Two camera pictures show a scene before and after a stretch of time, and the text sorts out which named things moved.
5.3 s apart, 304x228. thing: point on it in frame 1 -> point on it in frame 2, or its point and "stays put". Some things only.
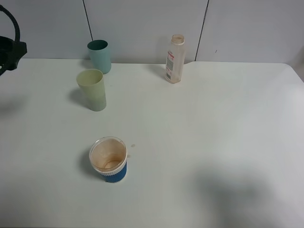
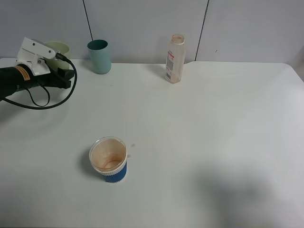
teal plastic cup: x=99 y=51 stays put
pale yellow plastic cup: x=91 y=81 -> x=61 y=59
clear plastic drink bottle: x=175 y=59 stays put
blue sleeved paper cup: x=108 y=157 stays put
